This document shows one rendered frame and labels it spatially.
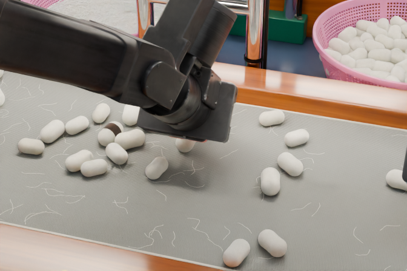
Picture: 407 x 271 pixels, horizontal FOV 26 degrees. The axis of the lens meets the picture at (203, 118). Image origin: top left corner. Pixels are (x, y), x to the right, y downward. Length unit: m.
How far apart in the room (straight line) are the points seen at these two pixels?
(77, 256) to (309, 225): 0.24
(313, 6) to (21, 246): 0.69
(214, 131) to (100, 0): 0.50
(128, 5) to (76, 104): 0.30
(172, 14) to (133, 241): 0.23
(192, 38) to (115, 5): 0.53
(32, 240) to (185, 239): 0.15
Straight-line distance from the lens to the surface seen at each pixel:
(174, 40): 0.84
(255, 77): 1.13
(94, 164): 0.99
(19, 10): 0.67
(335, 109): 1.09
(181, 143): 1.01
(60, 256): 0.86
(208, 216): 0.94
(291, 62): 1.34
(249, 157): 1.02
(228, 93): 0.95
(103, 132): 1.03
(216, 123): 0.95
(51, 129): 1.05
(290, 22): 1.38
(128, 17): 1.34
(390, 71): 1.22
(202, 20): 0.86
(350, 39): 1.30
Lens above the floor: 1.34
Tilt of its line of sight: 33 degrees down
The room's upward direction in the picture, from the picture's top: straight up
